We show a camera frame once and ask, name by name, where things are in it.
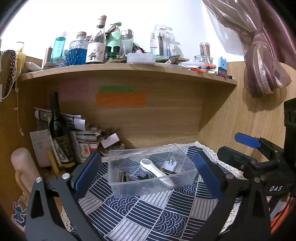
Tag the mint green spray bottle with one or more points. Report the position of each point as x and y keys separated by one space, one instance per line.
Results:
x=113 y=41

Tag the clear plastic storage box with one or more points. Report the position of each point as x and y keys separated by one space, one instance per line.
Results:
x=138 y=172

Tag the green sticky note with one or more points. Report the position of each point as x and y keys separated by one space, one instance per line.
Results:
x=115 y=88

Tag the yellow tube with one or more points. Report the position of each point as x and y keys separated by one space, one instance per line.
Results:
x=53 y=162

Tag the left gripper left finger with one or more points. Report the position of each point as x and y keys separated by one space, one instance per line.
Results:
x=43 y=221

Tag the teal plastic bottle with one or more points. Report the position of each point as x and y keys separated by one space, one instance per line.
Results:
x=58 y=47

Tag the blue glass bottle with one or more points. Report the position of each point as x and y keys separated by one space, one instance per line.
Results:
x=78 y=50

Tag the blue stapler box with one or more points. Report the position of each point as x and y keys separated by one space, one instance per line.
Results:
x=222 y=66

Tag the pink sticky note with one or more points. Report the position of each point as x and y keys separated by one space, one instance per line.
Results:
x=75 y=90

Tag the pink curtain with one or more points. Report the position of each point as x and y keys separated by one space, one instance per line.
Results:
x=266 y=39

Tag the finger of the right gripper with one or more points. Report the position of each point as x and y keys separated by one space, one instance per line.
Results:
x=249 y=141
x=236 y=159

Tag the white plug adapter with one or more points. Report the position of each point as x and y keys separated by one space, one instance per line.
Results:
x=171 y=167

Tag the white paper note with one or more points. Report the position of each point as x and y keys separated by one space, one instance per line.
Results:
x=41 y=142

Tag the blue stitch sticker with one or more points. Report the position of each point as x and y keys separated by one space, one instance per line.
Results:
x=19 y=216

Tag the white handheld massager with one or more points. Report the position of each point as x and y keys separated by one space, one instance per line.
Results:
x=149 y=166

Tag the clear glass jar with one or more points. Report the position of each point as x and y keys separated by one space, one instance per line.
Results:
x=205 y=50

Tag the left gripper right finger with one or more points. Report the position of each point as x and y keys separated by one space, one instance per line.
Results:
x=252 y=221

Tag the blue white patterned cloth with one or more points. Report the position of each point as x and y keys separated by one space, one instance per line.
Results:
x=170 y=215

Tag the pink mug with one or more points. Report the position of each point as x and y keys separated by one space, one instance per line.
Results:
x=25 y=169

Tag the white card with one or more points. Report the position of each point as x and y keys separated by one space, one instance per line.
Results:
x=112 y=139

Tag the translucent small lidded box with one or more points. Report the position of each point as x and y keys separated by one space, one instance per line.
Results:
x=143 y=58

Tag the dark wine bottle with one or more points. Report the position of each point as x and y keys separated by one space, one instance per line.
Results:
x=59 y=132

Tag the orange sticky note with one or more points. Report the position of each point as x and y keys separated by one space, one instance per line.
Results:
x=120 y=99

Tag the silver metal clip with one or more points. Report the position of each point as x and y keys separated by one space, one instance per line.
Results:
x=124 y=177

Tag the wooden shelf board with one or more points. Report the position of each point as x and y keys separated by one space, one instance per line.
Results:
x=157 y=70

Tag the white label bottle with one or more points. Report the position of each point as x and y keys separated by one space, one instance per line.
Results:
x=97 y=44

